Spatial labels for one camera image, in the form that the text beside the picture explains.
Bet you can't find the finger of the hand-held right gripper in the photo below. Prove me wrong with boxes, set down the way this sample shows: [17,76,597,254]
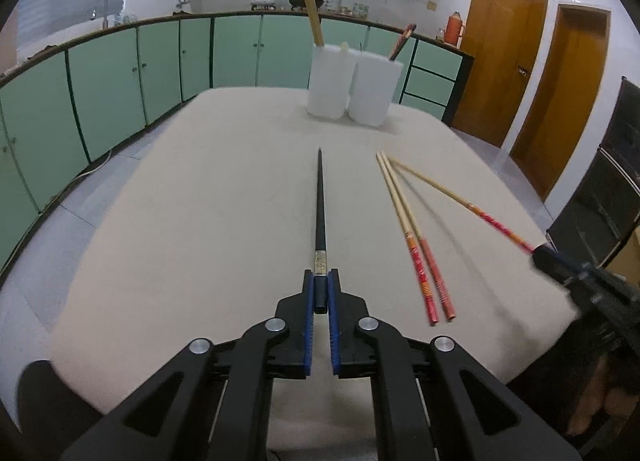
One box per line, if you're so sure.
[531,245,588,292]

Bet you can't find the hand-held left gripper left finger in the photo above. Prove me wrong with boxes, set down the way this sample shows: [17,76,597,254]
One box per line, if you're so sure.
[60,268,317,461]

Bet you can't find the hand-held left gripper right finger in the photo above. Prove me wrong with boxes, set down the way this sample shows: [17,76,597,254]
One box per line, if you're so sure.
[327,268,583,461]

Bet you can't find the red-ended bamboo chopstick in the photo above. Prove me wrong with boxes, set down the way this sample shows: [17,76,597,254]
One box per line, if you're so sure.
[376,152,440,327]
[381,151,457,321]
[388,157,540,254]

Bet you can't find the black chopstick with gold band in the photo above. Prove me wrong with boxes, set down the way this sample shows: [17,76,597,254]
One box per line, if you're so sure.
[312,147,329,316]

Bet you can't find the white two-compartment utensil holder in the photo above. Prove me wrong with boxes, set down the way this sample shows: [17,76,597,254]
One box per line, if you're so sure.
[306,43,404,128]

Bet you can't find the dark brown red-patterned chopstick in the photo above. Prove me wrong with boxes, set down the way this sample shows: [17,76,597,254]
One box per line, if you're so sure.
[388,23,414,60]
[392,24,418,62]

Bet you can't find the plain bamboo chopstick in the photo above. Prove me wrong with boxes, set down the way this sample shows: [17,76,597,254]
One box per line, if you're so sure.
[302,0,321,47]
[308,0,326,48]

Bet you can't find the person's right hand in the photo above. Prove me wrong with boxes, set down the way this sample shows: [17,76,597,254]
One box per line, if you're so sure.
[569,358,640,438]

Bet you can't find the tall black cabinet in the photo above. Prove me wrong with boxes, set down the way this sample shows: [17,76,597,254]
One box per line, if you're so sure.
[545,76,640,273]

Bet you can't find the beige tablecloth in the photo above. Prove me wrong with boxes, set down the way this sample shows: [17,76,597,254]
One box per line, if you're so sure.
[0,86,583,461]

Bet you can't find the plain wooden door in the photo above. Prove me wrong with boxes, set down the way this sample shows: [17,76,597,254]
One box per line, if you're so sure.
[510,3,612,202]

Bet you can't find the green drawer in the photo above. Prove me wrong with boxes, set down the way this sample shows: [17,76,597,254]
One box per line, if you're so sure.
[400,92,449,122]
[412,40,464,80]
[405,68,456,105]

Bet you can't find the orange thermos flask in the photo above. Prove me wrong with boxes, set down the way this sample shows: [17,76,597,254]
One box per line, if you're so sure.
[444,12,466,47]

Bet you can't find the green base cabinets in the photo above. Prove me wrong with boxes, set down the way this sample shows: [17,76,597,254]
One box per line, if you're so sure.
[0,12,474,264]

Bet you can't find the metal kitchen faucet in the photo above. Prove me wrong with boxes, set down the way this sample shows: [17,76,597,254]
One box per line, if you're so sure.
[90,0,110,30]

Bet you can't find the wooden door with handle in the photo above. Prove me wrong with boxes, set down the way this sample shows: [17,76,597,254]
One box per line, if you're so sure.
[450,0,550,148]

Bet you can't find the white floor cable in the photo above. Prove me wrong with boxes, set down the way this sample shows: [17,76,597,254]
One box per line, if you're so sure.
[74,148,114,185]

